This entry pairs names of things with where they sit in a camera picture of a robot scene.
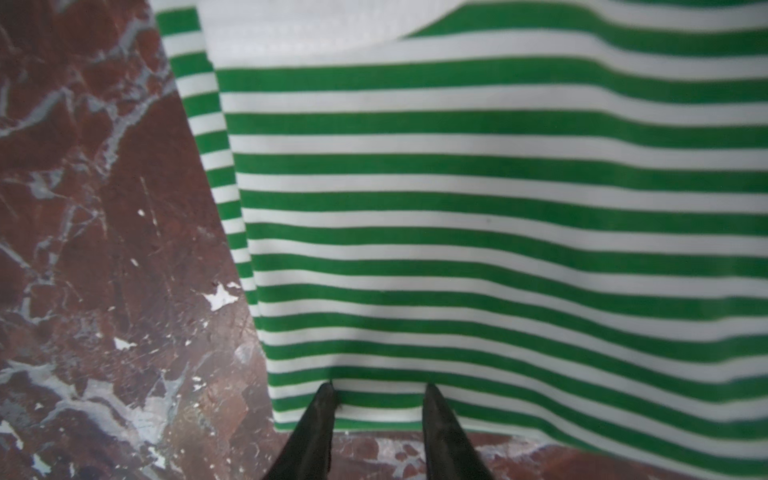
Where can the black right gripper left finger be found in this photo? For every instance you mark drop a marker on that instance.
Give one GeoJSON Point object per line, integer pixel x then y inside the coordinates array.
{"type": "Point", "coordinates": [307, 453]}

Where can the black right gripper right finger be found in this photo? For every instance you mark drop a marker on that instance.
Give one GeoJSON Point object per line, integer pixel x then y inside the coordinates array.
{"type": "Point", "coordinates": [449, 454]}

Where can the green striped tank top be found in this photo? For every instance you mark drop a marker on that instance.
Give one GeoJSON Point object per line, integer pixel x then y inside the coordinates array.
{"type": "Point", "coordinates": [556, 211]}

